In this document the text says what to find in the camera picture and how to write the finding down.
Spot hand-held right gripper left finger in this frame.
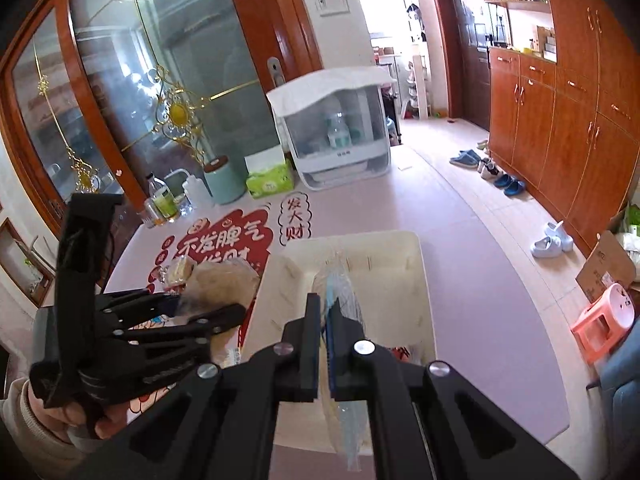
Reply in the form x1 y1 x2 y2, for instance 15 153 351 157
65 292 322 480

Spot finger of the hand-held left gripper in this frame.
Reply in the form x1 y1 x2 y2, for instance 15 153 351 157
94 289 184 324
119 303 247 347

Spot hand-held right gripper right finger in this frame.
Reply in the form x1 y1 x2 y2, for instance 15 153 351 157
326 298 582 480

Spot tan flatbread packet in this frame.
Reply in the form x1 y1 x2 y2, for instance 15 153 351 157
179 259 264 319

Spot clear pale snack packet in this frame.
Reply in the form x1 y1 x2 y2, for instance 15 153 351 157
312 254 372 474

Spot cream plastic basket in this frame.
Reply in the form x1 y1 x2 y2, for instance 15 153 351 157
240 230 437 455

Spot person's left forearm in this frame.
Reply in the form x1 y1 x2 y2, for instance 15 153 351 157
0 377 93 467

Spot person's left hand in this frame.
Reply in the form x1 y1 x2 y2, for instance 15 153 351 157
27 385 133 455

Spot clear bottle green label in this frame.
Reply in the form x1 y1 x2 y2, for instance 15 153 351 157
145 172 181 224

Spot white plastic bottle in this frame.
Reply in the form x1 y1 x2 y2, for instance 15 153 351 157
181 169 216 211

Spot teal canister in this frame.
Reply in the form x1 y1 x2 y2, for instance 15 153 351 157
202 155 247 206

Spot green tissue pack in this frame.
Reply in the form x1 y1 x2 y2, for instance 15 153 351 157
244 146 296 200

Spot printed pink table mat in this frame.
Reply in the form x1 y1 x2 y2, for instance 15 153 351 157
100 144 572 447

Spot wooden glass sliding door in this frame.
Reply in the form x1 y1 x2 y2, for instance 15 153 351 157
55 0 322 202
0 0 132 242

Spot white countertop storage cabinet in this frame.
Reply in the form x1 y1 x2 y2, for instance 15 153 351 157
265 66 399 191

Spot water bottle in cabinet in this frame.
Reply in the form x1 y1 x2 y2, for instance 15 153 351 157
327 112 351 149

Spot pair of blue slippers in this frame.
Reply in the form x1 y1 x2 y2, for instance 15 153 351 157
449 149 484 169

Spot pair of white shoes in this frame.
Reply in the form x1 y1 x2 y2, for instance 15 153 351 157
530 220 575 260

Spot pair of blue clogs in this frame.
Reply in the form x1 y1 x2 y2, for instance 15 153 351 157
494 173 526 197

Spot pink plastic stool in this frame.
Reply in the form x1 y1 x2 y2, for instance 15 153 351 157
570 282 636 365

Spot blue chair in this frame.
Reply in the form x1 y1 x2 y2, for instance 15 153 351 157
596 324 640 463

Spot cardboard box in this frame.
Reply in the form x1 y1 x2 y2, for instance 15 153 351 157
575 230 639 307

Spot dark entry door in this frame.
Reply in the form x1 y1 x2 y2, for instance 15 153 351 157
446 0 494 132

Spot white plastic bag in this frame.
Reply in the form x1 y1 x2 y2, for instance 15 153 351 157
614 204 640 263

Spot wooden picture frame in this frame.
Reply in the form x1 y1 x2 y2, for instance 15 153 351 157
0 217 56 307

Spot wooden wall cabinet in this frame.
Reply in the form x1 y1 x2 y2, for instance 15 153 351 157
472 0 640 282

